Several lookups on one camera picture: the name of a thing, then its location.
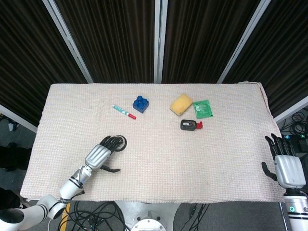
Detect black bottle red cap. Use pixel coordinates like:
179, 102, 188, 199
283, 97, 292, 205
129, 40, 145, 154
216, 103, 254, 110
180, 119, 205, 131

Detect blue toy building block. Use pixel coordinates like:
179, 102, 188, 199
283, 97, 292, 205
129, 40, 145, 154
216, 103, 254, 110
132, 95, 150, 114

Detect red capped marker pen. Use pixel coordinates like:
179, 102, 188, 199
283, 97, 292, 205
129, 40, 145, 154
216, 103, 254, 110
113, 104, 137, 120

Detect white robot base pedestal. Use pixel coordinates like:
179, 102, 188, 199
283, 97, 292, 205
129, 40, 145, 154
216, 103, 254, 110
115, 201, 184, 231

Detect white partition frame post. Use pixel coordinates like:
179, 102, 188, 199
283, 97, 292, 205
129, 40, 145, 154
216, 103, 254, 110
216, 0, 275, 84
154, 0, 168, 84
42, 0, 93, 83

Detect black coiled cables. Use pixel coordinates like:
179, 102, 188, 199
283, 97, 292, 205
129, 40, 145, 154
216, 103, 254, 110
280, 111, 308, 137

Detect beige woven table cloth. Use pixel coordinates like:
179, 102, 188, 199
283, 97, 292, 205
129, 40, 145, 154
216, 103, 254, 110
20, 81, 285, 203

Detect yellow sponge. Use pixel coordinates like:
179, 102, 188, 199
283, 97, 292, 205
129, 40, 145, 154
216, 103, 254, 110
169, 93, 193, 116

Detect white floor cable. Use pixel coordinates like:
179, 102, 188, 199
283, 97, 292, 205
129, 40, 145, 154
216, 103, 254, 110
47, 218, 90, 231

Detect green foil sachet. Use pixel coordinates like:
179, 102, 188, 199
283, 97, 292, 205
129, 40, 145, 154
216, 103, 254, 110
192, 99, 214, 119

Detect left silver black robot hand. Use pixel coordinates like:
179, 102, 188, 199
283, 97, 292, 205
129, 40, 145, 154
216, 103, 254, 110
84, 135, 124, 173

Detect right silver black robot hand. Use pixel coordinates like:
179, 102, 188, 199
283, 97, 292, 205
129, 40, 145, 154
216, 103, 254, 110
261, 133, 307, 189

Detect black floor cable bundle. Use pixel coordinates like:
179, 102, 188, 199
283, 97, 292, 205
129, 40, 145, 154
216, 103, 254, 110
56, 200, 127, 231

